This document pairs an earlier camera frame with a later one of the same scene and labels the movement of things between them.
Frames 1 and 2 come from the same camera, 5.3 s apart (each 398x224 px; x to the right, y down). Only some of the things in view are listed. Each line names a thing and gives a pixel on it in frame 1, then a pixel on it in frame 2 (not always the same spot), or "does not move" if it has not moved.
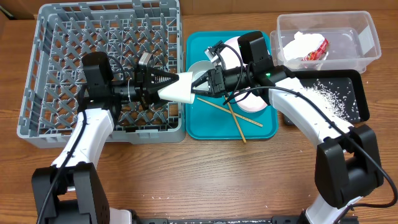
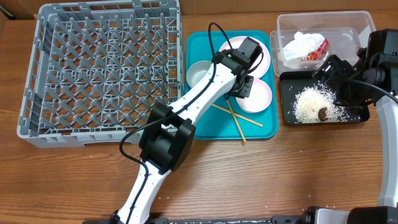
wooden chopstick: (232, 113) does not move
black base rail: (147, 219) does not move
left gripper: (146, 88) → (246, 89)
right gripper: (214, 82) → (339, 68)
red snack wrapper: (319, 54) does not move
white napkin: (301, 45) does not move
